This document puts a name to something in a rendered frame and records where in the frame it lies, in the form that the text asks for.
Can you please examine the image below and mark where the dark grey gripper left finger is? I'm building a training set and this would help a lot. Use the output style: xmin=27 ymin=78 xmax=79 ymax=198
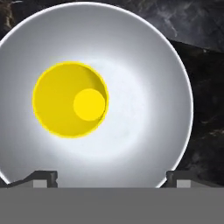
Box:
xmin=6 ymin=170 xmax=59 ymax=189

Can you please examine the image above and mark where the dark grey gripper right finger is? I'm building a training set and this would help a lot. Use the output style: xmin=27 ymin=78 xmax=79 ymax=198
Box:
xmin=162 ymin=170 xmax=220 ymax=189

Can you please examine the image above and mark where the yellow cup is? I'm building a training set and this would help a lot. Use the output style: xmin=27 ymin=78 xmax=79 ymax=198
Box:
xmin=31 ymin=60 xmax=110 ymax=139

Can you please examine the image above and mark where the white bowl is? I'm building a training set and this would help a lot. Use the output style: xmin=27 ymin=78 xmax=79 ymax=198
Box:
xmin=0 ymin=1 xmax=194 ymax=189

